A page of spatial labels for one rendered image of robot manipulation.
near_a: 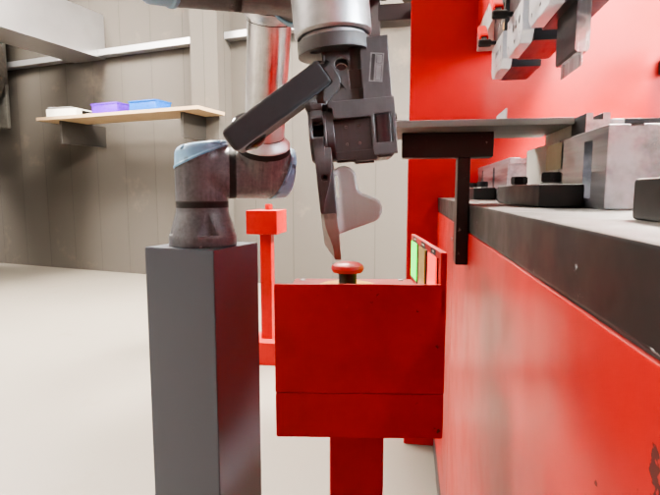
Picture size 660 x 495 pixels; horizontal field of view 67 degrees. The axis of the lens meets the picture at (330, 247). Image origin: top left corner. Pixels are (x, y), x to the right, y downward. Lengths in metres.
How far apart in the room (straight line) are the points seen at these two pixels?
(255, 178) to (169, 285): 0.30
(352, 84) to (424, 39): 1.28
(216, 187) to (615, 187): 0.77
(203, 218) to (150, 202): 4.53
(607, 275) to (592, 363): 0.05
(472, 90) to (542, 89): 0.21
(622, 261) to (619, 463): 0.09
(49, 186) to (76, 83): 1.23
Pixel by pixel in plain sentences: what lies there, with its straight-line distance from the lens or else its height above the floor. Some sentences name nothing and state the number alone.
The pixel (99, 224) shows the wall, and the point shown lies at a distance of 6.15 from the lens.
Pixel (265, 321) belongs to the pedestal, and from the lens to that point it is 2.67.
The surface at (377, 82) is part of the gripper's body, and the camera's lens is 0.50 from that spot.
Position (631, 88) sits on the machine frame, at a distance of 1.86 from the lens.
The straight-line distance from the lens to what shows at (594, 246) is 0.30.
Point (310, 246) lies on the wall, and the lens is 4.64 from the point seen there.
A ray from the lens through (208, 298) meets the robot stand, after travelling 1.07.
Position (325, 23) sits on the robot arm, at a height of 1.05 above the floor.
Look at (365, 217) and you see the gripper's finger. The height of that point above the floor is 0.87.
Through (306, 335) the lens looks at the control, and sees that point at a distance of 0.47.
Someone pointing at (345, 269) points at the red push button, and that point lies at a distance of 0.59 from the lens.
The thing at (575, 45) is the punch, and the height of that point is 1.11.
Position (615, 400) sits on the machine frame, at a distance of 0.28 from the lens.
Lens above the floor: 0.90
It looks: 6 degrees down
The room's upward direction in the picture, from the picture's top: straight up
